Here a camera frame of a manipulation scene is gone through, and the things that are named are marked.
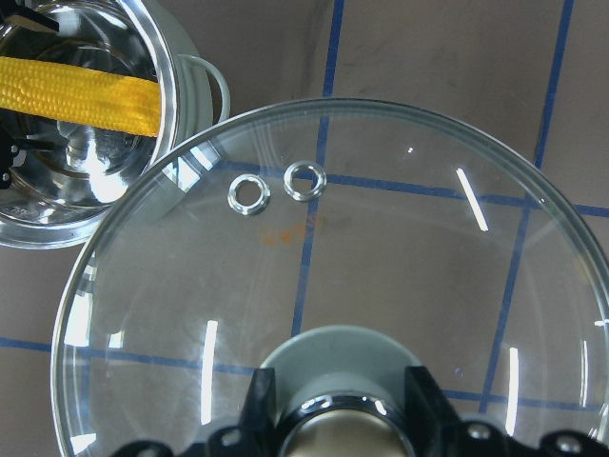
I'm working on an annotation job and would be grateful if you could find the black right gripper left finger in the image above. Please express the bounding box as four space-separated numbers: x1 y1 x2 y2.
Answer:
208 368 285 456

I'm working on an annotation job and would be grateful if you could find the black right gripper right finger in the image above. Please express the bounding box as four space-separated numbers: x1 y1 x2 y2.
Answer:
403 366 511 456

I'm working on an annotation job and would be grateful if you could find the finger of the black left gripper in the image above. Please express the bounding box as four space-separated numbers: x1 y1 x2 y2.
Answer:
1 11 59 33
1 128 52 190

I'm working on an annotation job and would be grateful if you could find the yellow corn cob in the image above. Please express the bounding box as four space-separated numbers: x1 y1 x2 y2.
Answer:
1 56 162 137

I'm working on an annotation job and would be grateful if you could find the glass pot lid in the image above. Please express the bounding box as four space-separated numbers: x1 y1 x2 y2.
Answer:
51 99 608 456

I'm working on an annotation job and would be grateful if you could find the pale green cooking pot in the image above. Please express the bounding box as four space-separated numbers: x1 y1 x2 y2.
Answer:
1 1 230 249

